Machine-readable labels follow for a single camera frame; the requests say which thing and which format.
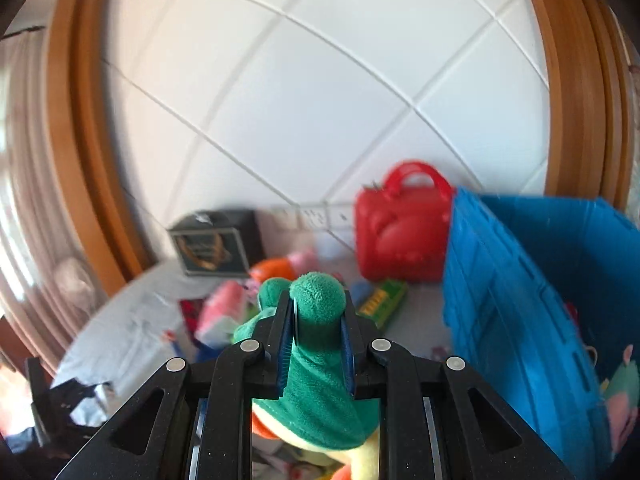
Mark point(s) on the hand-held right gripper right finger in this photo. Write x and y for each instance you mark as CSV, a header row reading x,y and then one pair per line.
x,y
348,360

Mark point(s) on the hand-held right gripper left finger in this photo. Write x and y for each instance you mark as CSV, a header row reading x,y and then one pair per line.
x,y
285,350

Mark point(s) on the dark green plush toy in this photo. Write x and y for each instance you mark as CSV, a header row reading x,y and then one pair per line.
x,y
320,305

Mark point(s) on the large pink tissue pack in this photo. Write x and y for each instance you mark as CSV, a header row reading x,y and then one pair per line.
x,y
222,310

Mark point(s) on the blue plastic crate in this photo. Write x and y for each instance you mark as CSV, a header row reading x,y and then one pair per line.
x,y
515,310

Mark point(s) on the grey covered desktop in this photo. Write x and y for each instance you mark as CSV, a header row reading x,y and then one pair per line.
x,y
130,320

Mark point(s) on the long green box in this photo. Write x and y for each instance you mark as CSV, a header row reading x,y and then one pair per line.
x,y
385,302

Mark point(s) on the pink pig plush orange dress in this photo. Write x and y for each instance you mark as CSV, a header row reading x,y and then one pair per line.
x,y
270,270

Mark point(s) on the dark cloth with red stars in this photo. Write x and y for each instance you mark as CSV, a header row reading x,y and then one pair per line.
x,y
190,312

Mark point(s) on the dark gift box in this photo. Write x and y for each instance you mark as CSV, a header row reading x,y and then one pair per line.
x,y
215,245

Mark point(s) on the red plastic suitcase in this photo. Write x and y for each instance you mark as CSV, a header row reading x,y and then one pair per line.
x,y
400,230

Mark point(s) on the silver metal clip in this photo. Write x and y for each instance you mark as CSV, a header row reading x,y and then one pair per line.
x,y
201,217

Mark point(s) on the white plastic bag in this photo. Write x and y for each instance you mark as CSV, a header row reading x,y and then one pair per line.
x,y
74,282

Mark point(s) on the teal pink plush toy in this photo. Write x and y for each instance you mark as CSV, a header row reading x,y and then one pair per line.
x,y
622,395

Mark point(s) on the sheer pink curtain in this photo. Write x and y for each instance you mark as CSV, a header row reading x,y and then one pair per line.
x,y
30,185

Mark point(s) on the white wall switch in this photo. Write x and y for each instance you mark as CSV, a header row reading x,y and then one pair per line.
x,y
286,219

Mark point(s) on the white wall outlet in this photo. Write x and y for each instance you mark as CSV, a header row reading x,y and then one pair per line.
x,y
313,217

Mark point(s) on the white wall plate with hole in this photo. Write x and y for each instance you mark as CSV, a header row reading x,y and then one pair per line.
x,y
342,216

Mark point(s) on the wooden wall frame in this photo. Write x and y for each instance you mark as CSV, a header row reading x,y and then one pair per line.
x,y
75,110

